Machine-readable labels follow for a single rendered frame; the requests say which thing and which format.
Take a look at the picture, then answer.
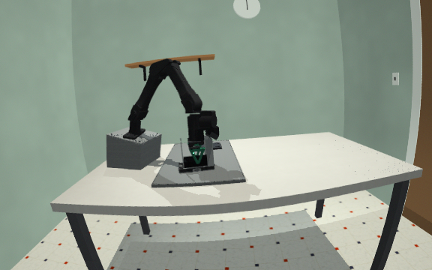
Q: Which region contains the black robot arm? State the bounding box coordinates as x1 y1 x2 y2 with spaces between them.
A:
123 58 219 141

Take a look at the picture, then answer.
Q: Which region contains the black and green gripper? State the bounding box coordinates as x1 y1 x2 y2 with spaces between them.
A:
187 127 205 164

